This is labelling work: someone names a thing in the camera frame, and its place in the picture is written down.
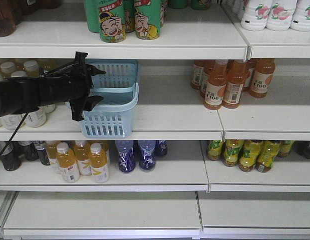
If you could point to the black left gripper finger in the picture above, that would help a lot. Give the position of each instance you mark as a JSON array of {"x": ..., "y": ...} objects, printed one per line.
[
  {"x": 92, "y": 101},
  {"x": 92, "y": 70}
]

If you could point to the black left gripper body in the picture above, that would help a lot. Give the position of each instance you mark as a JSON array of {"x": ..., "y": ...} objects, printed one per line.
[{"x": 81, "y": 82}]

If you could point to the light blue plastic basket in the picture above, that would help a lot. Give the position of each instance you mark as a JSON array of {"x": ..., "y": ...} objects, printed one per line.
[{"x": 112, "y": 117}]

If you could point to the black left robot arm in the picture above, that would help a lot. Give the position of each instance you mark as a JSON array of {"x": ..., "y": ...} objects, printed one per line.
[{"x": 20, "y": 95}]

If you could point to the orange vitamin drink bottle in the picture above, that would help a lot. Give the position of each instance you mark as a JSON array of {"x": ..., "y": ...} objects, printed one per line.
[
  {"x": 67, "y": 163},
  {"x": 99, "y": 163},
  {"x": 51, "y": 148},
  {"x": 81, "y": 151}
]

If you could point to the green cartoon drink can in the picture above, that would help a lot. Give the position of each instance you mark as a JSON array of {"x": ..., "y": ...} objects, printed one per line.
[
  {"x": 106, "y": 17},
  {"x": 147, "y": 19}
]

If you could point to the dark tea bottle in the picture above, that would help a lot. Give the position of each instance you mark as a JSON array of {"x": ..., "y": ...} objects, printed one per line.
[
  {"x": 9, "y": 157},
  {"x": 29, "y": 150},
  {"x": 40, "y": 147}
]

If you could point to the blue sports drink bottle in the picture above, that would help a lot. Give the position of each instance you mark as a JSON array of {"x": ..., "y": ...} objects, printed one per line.
[
  {"x": 147, "y": 149},
  {"x": 126, "y": 162},
  {"x": 161, "y": 148}
]

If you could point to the orange C100 juice bottle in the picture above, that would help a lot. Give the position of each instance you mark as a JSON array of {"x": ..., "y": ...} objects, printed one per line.
[
  {"x": 263, "y": 74},
  {"x": 216, "y": 85},
  {"x": 235, "y": 81},
  {"x": 198, "y": 66}
]

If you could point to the yellow lemon tea bottle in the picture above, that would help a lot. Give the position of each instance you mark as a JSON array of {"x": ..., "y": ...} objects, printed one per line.
[
  {"x": 214, "y": 149},
  {"x": 231, "y": 152},
  {"x": 269, "y": 152},
  {"x": 250, "y": 152},
  {"x": 285, "y": 149}
]

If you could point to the white store shelving unit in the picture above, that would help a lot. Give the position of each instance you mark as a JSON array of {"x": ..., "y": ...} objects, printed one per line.
[{"x": 186, "y": 195}]

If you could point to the white peach drink bottle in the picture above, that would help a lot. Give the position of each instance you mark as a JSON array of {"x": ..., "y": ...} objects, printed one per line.
[
  {"x": 255, "y": 14},
  {"x": 280, "y": 16},
  {"x": 301, "y": 16}
]

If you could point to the black cola bottle red label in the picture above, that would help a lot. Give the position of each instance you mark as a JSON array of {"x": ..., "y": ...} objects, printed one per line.
[{"x": 303, "y": 149}]

